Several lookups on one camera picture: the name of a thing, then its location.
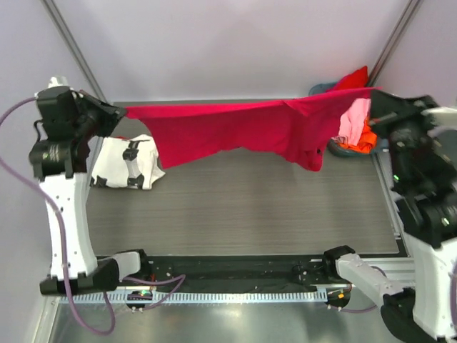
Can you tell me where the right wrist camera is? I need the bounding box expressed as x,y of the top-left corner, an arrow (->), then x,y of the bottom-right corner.
421,106 -> 457,137

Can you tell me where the right aluminium frame post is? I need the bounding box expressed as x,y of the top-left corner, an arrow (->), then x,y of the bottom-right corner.
367,0 -> 424,86

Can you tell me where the slotted cable duct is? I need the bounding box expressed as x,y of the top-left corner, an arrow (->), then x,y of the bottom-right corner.
58,289 -> 328,304

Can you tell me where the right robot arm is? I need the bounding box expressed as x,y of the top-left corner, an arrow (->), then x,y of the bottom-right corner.
321,90 -> 456,342

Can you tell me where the blue laundry basket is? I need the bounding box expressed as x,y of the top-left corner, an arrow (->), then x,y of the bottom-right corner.
308,82 -> 388,158

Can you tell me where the left aluminium frame post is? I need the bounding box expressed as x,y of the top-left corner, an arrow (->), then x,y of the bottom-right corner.
40,0 -> 107,101

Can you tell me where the red t shirt in basket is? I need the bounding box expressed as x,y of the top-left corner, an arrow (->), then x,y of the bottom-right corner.
331,66 -> 368,91

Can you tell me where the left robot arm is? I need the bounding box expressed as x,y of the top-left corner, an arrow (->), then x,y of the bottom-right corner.
29,85 -> 151,296

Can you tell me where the folded white t shirt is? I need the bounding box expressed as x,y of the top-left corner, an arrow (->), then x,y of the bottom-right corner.
91,134 -> 165,190

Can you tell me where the pink t shirt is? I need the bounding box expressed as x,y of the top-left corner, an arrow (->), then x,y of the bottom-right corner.
336,99 -> 371,144

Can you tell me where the orange t shirt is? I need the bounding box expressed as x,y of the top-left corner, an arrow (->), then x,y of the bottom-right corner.
337,119 -> 378,155

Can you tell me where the aluminium frame post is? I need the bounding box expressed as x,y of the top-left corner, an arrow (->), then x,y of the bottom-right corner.
40,0 -> 107,101
367,0 -> 424,86

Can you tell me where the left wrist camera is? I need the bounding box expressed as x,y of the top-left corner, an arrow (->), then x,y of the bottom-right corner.
47,75 -> 69,89

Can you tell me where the crimson t shirt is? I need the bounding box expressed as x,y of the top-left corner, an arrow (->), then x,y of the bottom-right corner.
127,88 -> 371,172

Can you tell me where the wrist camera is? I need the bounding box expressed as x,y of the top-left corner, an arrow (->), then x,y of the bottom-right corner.
47,75 -> 69,89
421,106 -> 457,137

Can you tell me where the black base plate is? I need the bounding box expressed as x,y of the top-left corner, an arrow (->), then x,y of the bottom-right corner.
131,255 -> 349,294

